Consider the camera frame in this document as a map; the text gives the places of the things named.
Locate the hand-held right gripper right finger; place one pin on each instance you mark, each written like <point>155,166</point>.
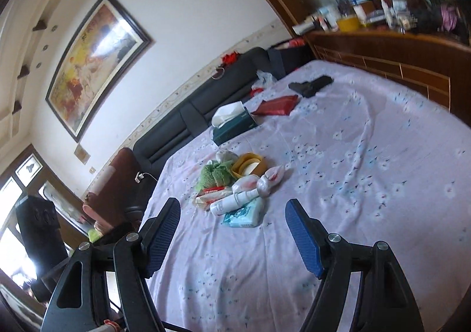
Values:
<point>303,240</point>

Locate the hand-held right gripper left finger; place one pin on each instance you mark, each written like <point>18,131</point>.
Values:
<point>162,232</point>

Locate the red and white wrapper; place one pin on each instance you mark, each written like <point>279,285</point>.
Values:
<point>213,195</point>

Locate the blue tissue packet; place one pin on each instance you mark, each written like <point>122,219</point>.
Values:
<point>243,216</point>

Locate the green knitted cloth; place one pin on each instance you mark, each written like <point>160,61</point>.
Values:
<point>215,175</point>

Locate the yellow box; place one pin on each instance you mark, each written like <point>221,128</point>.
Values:
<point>239,167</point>

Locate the white charger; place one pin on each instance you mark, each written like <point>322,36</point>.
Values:
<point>140,177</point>

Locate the brown armchair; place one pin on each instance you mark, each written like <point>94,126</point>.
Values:
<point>117,181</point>

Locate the floral lilac tablecloth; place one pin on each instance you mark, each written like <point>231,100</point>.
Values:
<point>349,170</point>

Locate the clear crumpled plastic bag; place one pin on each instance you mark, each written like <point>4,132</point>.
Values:
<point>226,157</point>

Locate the green tissue box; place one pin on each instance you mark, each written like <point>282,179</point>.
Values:
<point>235,127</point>

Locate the black leather sofa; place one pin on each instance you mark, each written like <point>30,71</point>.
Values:
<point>206,103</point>

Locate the red pouch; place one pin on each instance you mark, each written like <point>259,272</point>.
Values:
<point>276,105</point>

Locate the thin white plastic bag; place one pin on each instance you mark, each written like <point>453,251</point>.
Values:
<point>265,78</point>

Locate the yellow jar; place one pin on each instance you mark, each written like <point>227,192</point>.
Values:
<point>347,23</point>

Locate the white spray bottle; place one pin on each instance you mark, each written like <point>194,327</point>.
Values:
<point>387,13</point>

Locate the pink cloth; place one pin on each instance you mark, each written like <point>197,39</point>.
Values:
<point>449,17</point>

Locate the wall plaque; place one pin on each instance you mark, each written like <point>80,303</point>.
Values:
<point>81,155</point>

